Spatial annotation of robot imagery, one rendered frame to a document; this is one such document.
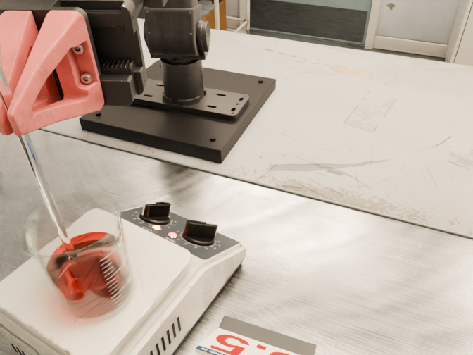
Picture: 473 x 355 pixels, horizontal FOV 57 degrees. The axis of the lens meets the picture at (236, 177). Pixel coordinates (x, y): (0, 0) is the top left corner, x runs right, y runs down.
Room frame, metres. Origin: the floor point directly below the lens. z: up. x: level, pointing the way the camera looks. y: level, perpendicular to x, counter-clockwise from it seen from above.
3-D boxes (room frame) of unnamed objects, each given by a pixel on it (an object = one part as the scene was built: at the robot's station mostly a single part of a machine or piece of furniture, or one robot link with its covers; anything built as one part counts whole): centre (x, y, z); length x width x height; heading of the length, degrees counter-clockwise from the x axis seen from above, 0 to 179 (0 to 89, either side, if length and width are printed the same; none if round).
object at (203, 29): (0.62, 0.08, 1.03); 0.09 x 0.06 x 0.06; 83
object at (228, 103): (0.63, 0.08, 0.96); 0.20 x 0.07 x 0.08; 69
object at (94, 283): (0.21, 0.11, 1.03); 0.07 x 0.06 x 0.08; 154
